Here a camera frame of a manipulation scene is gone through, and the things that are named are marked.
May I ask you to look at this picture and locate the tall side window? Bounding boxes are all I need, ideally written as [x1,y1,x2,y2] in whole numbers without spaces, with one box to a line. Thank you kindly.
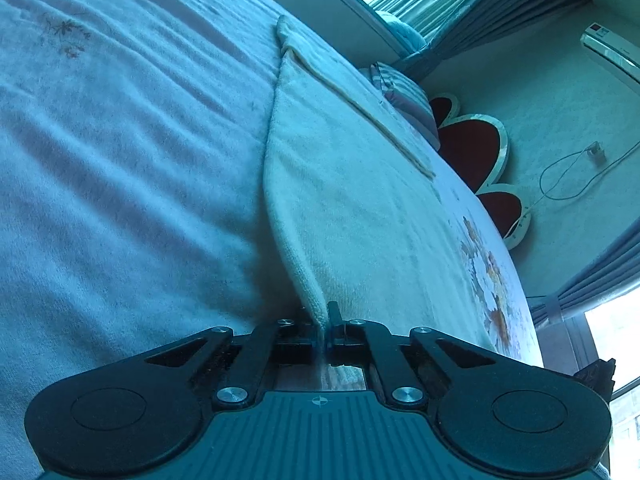
[582,287,640,480]

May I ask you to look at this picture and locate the red petal-shaped headboard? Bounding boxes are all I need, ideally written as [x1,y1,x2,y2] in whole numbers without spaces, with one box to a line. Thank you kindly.
[426,92,534,252]

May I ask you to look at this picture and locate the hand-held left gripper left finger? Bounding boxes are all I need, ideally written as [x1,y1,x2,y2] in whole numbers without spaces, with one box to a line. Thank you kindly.
[144,317,320,410]

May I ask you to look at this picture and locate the floral bedsheet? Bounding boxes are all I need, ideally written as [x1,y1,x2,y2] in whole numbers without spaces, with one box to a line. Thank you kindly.
[0,0,547,480]

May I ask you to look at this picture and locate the folded quilt on windowsill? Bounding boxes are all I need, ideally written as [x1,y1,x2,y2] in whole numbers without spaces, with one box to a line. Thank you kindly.
[384,10,430,55]

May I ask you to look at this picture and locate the tied-back side curtain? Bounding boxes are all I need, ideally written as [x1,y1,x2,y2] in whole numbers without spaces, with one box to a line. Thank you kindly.
[527,207,640,328]

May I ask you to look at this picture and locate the hanging charger cable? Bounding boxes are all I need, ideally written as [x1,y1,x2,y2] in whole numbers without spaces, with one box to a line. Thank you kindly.
[530,139,640,211]

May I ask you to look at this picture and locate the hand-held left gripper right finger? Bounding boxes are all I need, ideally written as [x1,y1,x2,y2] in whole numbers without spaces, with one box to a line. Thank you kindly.
[326,301,497,410]

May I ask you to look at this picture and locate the striped pillow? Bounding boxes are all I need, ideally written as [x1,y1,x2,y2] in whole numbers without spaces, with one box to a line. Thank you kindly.
[369,61,442,137]

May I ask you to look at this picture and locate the blue window curtain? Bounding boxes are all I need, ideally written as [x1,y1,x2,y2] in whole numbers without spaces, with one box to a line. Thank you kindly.
[395,0,599,69]

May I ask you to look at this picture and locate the white wall air conditioner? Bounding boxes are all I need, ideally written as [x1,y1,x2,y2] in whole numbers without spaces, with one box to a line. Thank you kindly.
[579,20,640,85]

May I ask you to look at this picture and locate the white towel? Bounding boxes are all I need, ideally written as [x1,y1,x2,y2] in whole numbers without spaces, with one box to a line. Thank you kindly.
[261,14,466,348]

